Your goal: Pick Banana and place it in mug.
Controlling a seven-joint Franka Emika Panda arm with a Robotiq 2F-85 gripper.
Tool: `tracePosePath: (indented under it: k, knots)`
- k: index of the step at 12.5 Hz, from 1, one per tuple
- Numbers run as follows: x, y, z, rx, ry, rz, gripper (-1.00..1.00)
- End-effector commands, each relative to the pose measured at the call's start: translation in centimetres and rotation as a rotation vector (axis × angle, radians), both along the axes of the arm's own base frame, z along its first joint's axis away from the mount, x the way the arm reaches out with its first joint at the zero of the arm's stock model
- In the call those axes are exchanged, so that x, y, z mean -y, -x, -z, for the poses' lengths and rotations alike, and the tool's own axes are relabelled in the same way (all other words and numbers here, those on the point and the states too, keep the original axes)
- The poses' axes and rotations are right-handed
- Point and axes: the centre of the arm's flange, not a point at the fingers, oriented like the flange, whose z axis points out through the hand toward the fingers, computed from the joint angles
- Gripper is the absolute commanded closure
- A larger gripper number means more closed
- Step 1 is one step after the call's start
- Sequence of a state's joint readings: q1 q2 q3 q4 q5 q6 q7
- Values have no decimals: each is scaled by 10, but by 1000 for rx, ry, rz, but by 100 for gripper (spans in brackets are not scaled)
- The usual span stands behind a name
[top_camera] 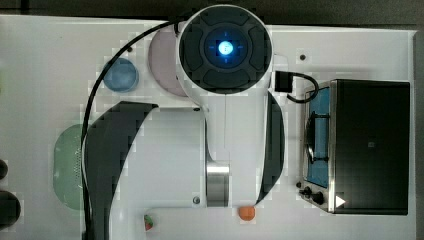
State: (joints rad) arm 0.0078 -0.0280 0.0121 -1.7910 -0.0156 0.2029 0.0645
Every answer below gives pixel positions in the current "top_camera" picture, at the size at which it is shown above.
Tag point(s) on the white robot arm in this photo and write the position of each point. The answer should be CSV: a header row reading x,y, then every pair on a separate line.
x,y
225,150

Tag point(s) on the pink plate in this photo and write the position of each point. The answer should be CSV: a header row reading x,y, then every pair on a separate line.
x,y
162,61

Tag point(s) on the orange toy fruit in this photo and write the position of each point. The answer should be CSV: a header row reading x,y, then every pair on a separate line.
x,y
247,213

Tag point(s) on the blue bowl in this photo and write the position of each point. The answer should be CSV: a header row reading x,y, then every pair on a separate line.
x,y
122,76

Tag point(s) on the red toy strawberry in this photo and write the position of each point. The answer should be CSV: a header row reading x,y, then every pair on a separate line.
x,y
148,222

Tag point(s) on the black toaster oven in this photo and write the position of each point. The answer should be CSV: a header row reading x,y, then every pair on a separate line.
x,y
356,147

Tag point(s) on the green colander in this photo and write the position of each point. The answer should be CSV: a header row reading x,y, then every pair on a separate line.
x,y
67,173

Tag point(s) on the black cylinder object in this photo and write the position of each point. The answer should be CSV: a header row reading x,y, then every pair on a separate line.
x,y
3,169
10,209

